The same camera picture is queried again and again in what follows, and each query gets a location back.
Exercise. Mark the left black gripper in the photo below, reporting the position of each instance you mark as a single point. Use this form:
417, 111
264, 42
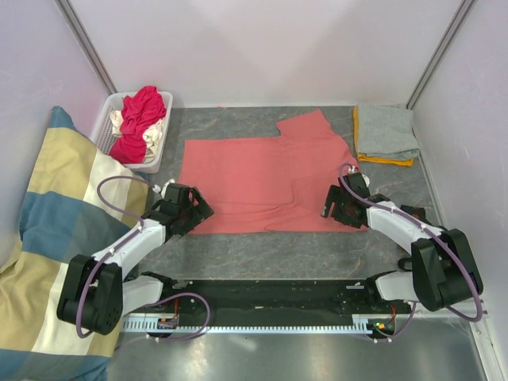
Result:
200, 213

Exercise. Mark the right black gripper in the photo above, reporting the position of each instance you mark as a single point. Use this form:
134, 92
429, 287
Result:
335, 195

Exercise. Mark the salmon pink t shirt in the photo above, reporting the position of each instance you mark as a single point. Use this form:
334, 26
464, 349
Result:
269, 184

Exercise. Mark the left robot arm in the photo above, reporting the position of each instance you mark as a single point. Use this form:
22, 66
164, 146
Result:
97, 294

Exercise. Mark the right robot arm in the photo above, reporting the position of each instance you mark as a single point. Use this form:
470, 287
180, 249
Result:
440, 270

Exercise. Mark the floral dark bag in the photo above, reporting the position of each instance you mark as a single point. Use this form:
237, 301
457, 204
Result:
405, 263

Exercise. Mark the cream t shirt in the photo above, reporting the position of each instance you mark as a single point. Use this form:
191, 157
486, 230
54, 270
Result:
151, 136

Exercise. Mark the blue yellow checked pillow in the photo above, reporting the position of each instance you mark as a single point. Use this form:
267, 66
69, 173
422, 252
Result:
78, 201

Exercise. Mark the magenta t shirt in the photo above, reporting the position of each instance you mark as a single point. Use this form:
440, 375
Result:
140, 111

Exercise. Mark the white plastic laundry basket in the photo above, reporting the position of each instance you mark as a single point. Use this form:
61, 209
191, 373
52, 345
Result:
102, 135

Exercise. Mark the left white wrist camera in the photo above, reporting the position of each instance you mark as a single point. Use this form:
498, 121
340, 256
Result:
161, 190

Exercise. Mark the grey slotted cable duct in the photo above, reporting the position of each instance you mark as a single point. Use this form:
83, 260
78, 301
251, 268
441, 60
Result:
157, 324

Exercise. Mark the left aluminium frame post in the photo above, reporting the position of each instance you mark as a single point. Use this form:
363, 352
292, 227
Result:
73, 21

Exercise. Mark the aluminium frame post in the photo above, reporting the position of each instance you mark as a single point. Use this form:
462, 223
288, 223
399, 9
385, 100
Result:
73, 21
445, 43

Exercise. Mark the right aluminium frame post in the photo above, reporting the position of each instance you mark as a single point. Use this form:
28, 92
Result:
445, 43

